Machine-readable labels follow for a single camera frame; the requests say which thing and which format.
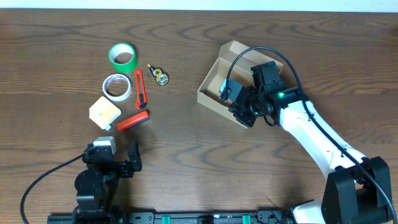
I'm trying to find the red utility knife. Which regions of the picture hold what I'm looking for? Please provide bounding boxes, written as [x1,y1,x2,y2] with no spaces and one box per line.
[134,68,147,110]

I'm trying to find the right black cable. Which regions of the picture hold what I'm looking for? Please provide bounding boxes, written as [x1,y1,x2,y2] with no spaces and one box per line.
[224,46,396,224]

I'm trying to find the left black cable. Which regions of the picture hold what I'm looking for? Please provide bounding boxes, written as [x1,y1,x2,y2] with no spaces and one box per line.
[20,153,85,224]

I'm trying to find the green tape roll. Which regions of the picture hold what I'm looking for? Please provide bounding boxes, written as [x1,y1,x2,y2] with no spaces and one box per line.
[108,42,137,73]

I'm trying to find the white tape roll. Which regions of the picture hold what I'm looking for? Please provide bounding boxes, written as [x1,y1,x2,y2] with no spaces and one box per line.
[102,73,132,102]

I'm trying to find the red black stapler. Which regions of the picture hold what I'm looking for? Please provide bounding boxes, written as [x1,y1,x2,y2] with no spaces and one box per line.
[117,111,149,131]

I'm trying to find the correction tape dispenser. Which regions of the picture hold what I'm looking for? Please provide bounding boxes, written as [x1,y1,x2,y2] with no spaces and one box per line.
[148,64,169,86]

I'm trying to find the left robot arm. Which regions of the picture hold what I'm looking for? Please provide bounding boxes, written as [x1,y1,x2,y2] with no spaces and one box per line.
[72,136,142,224]

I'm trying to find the black cable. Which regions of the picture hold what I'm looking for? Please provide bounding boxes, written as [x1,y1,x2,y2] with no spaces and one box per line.
[20,153,85,224]
[224,46,396,224]

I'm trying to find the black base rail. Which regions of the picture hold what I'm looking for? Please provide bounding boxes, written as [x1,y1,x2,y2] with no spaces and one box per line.
[47,210,294,224]

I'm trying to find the brown cardboard box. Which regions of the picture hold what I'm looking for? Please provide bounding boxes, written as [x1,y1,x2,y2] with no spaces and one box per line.
[197,40,274,124]

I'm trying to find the yellow sticky note pad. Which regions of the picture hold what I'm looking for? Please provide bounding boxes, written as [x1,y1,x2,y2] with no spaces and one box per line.
[89,96,121,131]

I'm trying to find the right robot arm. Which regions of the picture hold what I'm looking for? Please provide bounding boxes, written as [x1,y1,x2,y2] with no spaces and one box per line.
[220,62,397,223]

